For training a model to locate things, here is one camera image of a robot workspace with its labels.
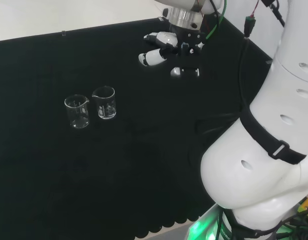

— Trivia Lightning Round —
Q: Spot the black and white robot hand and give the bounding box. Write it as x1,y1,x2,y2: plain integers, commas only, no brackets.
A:
138,24,206,79

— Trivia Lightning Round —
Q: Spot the clear glass beaker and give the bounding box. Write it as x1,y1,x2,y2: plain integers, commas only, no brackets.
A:
91,85,117,121
64,94,90,129

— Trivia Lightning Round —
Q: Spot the black bench cloth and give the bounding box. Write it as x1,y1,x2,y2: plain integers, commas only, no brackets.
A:
0,16,274,240

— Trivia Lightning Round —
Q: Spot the yellow stop button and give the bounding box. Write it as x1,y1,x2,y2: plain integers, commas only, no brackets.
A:
297,192,308,217

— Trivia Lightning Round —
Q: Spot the green cable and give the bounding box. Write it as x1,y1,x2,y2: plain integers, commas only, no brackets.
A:
205,0,226,41

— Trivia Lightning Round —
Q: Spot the green cable connector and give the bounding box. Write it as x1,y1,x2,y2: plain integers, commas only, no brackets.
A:
244,15,257,39

